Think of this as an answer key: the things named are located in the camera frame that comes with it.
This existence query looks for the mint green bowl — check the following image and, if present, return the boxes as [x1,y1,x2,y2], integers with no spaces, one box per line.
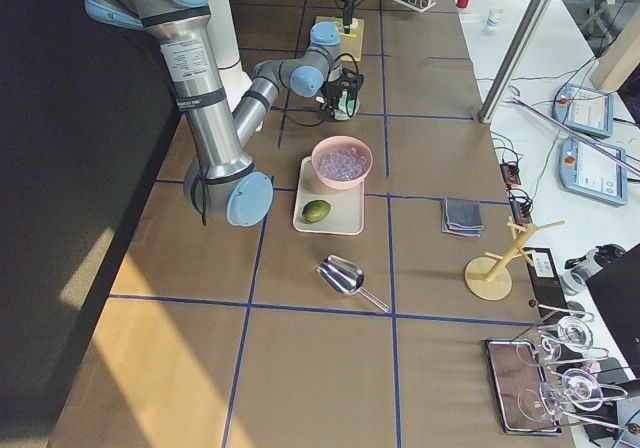
[332,91,360,121]

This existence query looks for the clear ice cubes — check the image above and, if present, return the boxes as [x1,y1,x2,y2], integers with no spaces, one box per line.
[316,147,370,181]

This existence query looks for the pink bowl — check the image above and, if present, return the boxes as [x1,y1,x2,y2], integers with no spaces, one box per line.
[311,136,373,190]

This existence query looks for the steel ice scoop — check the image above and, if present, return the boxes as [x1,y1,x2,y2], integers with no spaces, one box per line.
[316,255,390,313]

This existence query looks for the bamboo cutting board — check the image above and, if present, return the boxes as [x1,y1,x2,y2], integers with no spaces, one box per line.
[314,16,365,62]

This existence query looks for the beige plastic tray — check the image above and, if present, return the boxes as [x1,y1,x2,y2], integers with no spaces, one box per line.
[292,156,364,235]

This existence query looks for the green lime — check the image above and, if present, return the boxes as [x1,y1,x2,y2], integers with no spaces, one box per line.
[302,199,332,224]

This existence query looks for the paper cup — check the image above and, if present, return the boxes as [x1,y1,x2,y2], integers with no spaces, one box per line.
[484,7,504,34]

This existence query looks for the folded grey cloth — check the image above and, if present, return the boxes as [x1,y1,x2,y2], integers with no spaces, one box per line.
[441,198,484,238]

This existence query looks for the far teach pendant tablet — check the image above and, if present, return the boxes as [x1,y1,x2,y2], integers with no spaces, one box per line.
[553,84,613,139]

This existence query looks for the teach pendant tablet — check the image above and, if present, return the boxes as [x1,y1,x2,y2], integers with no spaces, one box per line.
[559,137,628,206]
[553,84,613,139]

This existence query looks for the wooden mug tree stand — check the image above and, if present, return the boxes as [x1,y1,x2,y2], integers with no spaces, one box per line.
[464,216,565,301]

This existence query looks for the near teach pendant tablet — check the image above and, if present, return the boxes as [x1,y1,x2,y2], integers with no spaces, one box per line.
[559,137,628,206]

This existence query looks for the black glass rack tray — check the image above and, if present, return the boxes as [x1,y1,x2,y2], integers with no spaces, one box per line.
[484,339,563,437]

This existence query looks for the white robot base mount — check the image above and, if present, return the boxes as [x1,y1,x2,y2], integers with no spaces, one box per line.
[207,0,252,110]

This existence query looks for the aluminium frame post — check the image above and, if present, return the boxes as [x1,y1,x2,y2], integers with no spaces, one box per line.
[478,0,552,124]

